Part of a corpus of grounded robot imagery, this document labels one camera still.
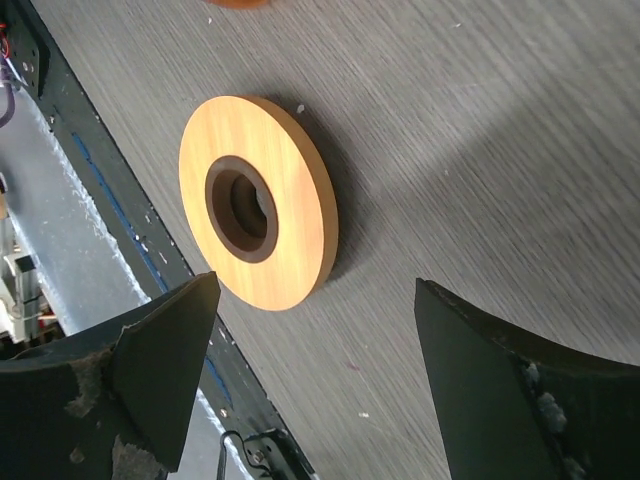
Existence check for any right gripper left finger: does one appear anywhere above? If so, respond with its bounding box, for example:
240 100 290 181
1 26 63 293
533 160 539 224
1 273 220 479

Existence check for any orange glass carafe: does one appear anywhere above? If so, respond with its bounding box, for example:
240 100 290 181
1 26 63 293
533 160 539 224
206 0 269 9

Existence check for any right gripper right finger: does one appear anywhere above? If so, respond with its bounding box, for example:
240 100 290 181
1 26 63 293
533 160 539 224
414 279 639 479

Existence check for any wooden ring collar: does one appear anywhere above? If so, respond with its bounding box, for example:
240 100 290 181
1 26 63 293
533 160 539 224
179 95 339 311

